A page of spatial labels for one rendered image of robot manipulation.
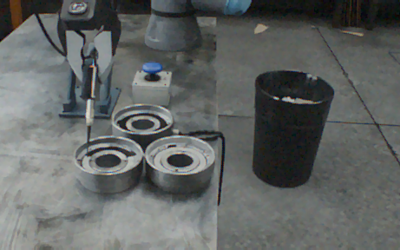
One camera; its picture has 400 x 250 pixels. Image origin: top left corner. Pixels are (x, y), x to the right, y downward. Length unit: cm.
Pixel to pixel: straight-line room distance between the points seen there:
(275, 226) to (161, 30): 99
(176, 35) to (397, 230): 125
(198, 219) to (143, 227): 8
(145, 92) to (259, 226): 108
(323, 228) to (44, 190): 140
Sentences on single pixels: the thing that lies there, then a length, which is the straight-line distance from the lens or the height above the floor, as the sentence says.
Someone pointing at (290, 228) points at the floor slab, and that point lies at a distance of 190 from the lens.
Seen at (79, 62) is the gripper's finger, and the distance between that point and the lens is 73.
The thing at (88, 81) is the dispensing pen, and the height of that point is 93.
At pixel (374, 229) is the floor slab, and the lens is 201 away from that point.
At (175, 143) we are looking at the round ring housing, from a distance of 76.
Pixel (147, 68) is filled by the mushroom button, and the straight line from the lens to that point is 92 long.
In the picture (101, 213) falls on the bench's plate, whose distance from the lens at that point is 67.
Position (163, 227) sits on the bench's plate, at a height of 80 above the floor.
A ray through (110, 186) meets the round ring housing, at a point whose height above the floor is 82.
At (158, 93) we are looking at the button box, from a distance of 92.
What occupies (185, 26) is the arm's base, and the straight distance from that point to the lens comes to 121.
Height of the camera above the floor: 123
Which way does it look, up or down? 30 degrees down
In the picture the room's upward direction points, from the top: 1 degrees counter-clockwise
